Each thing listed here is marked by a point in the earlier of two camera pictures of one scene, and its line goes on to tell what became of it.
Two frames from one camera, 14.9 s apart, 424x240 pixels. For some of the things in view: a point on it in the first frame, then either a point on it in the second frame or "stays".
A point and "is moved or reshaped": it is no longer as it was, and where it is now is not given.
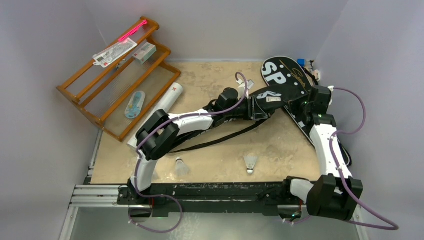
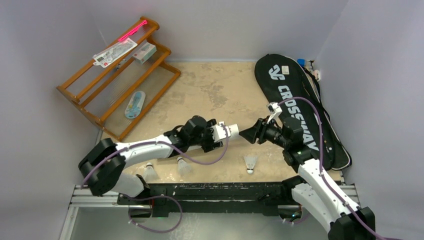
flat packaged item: [103, 58] stays
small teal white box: [145, 52] stays
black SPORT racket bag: [279, 70] is moved or reshaped
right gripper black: [298, 108] → [261, 131]
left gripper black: [252, 111] → [210, 144]
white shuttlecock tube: [165, 104] → [235, 131]
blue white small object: [301, 62] stays
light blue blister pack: [134, 108] stays
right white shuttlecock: [250, 162] stays
